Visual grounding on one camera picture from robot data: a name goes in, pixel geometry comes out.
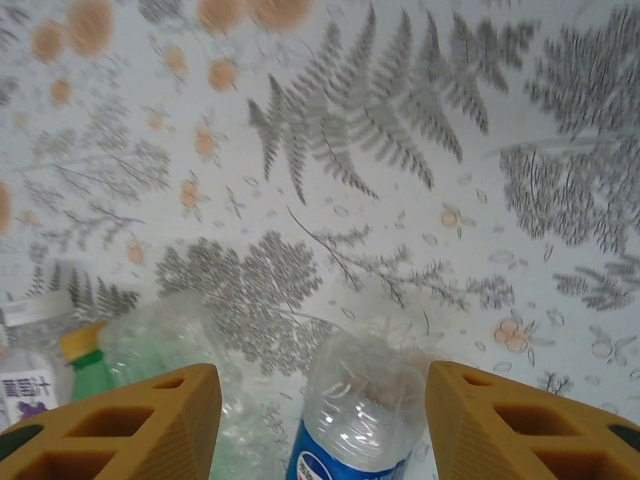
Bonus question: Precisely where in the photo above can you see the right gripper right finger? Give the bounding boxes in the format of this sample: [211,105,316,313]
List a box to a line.
[427,361,640,480]

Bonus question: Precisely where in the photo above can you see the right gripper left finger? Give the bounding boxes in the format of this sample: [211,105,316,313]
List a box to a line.
[0,363,224,480]

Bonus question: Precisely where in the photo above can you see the green bottle yellow cap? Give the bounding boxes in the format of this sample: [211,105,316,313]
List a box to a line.
[60,321,126,404]

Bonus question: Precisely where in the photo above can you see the purple grape juice bottle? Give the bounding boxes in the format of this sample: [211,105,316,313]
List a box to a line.
[0,292,76,426]

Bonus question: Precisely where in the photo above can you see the Pepsi label plastic bottle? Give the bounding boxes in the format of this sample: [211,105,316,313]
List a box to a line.
[287,324,436,480]

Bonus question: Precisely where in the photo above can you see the crushed clear plastic bottle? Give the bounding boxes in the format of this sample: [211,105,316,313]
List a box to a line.
[99,292,301,480]

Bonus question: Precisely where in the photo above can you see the grey floral tablecloth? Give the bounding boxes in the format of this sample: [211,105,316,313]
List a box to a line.
[0,0,640,480]

